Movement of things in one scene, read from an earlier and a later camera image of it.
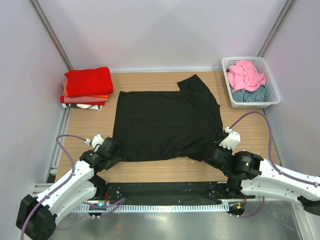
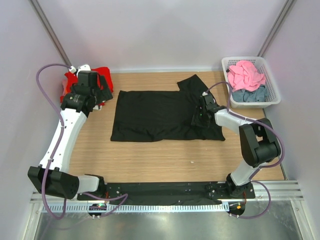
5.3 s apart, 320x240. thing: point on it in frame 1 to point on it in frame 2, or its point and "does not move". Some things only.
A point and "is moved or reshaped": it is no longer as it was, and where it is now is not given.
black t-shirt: x=167 y=125 is moved or reshaped
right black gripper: x=220 y=148 to x=195 y=120
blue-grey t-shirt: x=259 y=94 does not move
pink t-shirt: x=244 y=76 does not move
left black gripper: x=115 y=156 to x=105 y=93
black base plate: x=163 y=193 does not move
